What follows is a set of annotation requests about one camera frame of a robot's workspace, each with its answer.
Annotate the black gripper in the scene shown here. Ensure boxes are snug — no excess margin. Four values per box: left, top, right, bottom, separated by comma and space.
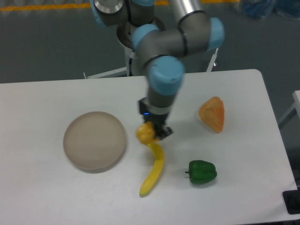
138, 98, 173, 140

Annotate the yellow bell pepper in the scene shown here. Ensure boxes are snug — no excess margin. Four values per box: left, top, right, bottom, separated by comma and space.
136, 121, 160, 145

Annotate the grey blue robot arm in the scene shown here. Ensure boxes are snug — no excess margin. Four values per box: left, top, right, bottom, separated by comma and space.
90, 0, 225, 144

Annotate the green bell pepper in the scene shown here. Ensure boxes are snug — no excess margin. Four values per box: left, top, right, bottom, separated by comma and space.
185, 160, 218, 184

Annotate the beige round plate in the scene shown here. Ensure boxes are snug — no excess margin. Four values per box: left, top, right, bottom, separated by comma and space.
63, 112, 127, 173

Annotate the yellow banana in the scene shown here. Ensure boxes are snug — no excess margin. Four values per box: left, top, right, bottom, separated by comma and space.
139, 143, 165, 197

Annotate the orange triangular bread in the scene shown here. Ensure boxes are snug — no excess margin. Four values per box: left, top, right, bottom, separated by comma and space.
198, 97, 225, 133

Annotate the white furniture at right edge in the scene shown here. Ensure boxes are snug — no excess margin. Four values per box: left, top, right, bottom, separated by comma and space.
277, 90, 300, 129

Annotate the black device at table edge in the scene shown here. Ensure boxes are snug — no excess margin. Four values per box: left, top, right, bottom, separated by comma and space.
282, 190, 300, 215

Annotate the black cable on pedestal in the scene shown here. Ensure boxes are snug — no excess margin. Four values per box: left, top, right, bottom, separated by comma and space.
128, 50, 137, 77

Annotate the white table leg frame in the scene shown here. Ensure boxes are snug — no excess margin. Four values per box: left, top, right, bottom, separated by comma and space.
206, 48, 218, 72

